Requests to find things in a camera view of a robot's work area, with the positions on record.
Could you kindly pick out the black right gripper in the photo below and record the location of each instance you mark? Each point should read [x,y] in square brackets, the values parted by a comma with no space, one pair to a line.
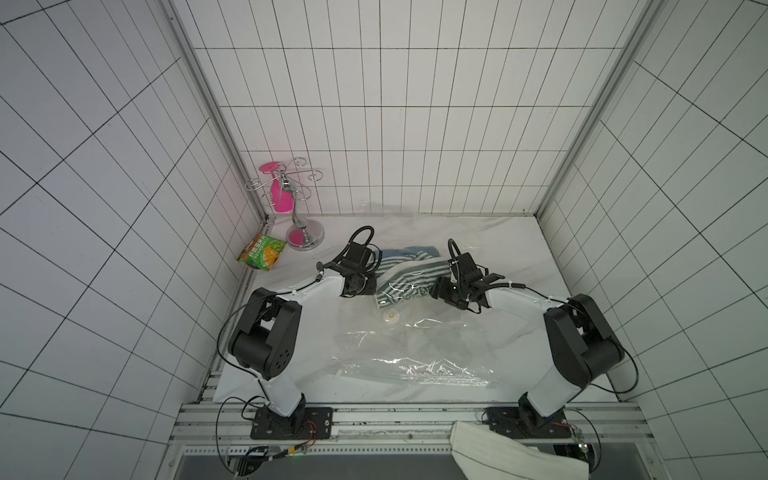
[452,288]

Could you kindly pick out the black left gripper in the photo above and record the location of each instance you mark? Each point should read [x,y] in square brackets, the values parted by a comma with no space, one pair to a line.
[371,279]

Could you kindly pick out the green white striped towel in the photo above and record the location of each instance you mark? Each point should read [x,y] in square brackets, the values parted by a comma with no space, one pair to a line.
[403,281]

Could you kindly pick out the clear plastic vacuum bag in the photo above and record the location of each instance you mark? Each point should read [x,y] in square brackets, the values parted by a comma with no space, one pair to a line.
[422,341]

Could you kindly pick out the teal and beige towel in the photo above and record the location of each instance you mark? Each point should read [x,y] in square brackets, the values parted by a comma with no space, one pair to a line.
[410,253]

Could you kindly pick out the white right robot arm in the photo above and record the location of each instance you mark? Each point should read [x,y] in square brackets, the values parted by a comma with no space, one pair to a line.
[582,344]

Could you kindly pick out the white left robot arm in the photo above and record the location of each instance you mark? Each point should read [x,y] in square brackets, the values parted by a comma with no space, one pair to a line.
[266,327]

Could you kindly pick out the chrome cup holder stand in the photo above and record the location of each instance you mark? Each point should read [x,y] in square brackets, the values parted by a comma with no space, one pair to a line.
[304,234]

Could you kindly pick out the pink plastic scoop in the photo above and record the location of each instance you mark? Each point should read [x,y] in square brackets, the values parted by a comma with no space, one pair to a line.
[280,187]

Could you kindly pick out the green snack packet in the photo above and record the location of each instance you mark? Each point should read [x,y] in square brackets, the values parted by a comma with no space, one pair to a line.
[262,252]

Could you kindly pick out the white striped cloth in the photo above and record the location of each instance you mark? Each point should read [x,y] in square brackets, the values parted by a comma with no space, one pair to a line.
[485,455]

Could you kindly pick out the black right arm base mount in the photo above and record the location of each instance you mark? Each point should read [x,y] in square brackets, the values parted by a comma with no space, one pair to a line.
[524,421]

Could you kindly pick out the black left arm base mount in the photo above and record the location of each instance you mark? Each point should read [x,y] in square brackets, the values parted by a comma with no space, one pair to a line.
[305,423]

